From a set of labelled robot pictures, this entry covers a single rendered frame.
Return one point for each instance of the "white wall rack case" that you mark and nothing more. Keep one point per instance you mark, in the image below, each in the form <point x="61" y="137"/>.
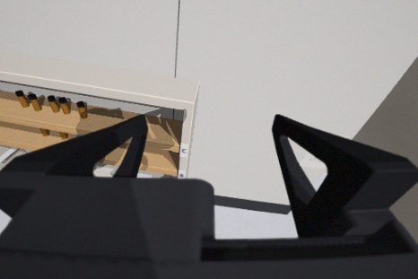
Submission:
<point x="108" y="82"/>

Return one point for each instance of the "light grey wall panel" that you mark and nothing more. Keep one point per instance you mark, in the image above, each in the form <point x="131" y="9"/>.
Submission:
<point x="327" y="64"/>

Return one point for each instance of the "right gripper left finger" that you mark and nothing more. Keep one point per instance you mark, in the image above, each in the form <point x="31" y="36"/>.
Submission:
<point x="77" y="156"/>

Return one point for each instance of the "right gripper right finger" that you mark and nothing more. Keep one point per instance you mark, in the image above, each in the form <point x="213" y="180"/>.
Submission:
<point x="359" y="176"/>

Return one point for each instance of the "light wooden shelf board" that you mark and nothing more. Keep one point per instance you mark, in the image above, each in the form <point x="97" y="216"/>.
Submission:
<point x="164" y="133"/>
<point x="31" y="138"/>

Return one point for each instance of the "brown vial with black cap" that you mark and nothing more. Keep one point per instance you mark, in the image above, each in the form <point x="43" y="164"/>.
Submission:
<point x="20" y="95"/>
<point x="64" y="105"/>
<point x="82" y="109"/>
<point x="34" y="101"/>
<point x="53" y="103"/>

